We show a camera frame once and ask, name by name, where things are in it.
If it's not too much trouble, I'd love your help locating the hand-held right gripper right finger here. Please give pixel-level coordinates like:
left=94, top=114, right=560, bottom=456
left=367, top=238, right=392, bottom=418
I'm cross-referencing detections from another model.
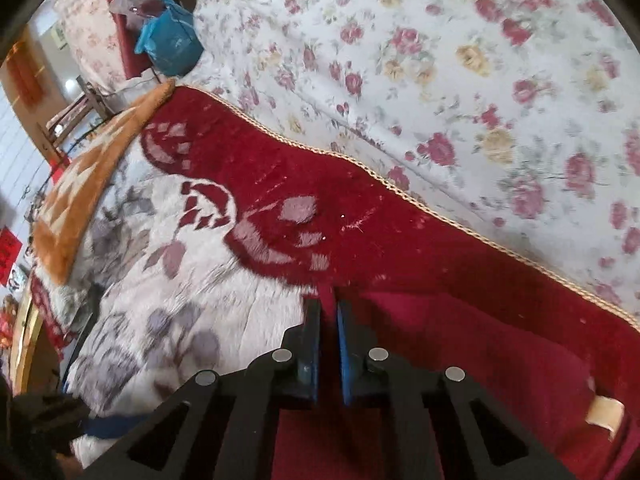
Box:
left=336, top=300, right=576, bottom=480

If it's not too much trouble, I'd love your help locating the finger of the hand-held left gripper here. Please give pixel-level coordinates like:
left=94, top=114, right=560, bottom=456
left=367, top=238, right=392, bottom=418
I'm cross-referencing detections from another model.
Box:
left=75, top=414, right=148, bottom=441

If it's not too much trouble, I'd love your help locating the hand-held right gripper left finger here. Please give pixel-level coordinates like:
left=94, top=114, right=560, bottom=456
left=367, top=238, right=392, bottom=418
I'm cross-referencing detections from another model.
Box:
left=80, top=299, right=322, bottom=480

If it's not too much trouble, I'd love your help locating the red garment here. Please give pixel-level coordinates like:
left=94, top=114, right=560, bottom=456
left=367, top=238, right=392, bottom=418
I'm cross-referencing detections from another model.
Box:
left=272, top=287, right=636, bottom=480

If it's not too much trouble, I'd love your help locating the red and white plush blanket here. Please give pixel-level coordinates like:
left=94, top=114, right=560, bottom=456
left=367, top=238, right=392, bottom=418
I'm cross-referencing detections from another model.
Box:
left=30, top=85, right=640, bottom=466

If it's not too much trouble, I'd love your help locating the orange checkered cushion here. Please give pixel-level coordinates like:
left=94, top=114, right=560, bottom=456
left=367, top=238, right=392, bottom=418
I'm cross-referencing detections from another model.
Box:
left=32, top=79, right=177, bottom=286

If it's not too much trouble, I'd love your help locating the white rose print quilt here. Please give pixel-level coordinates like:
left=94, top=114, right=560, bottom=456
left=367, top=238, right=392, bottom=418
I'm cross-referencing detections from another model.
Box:
left=185, top=0, right=640, bottom=321

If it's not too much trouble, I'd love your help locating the wooden chair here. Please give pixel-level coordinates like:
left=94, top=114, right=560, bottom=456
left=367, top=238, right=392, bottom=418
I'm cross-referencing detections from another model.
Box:
left=37, top=75, right=117, bottom=161

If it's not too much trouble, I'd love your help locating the blue plastic bag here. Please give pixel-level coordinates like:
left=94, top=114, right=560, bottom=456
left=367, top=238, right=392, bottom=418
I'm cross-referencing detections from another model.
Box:
left=134, top=0, right=205, bottom=77

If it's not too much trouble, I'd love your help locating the dark red furniture panel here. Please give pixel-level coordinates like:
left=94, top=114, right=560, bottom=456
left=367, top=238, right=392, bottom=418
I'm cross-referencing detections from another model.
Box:
left=97, top=0, right=157, bottom=81

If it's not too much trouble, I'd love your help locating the pink floral cloth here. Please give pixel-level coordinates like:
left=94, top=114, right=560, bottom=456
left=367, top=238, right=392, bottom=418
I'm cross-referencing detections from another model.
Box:
left=54, top=0, right=126, bottom=93

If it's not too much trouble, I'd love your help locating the clear plastic bag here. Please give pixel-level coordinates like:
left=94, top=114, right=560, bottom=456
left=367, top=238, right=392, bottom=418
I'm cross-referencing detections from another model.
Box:
left=111, top=0, right=166, bottom=20

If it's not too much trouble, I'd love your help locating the wooden bed frame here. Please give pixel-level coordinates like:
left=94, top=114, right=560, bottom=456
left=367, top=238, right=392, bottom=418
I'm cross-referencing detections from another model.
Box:
left=10, top=285, right=62, bottom=396

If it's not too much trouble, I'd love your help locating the red paper wall decoration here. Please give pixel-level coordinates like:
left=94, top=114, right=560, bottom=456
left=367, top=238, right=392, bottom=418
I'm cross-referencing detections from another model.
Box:
left=0, top=227, right=23, bottom=288

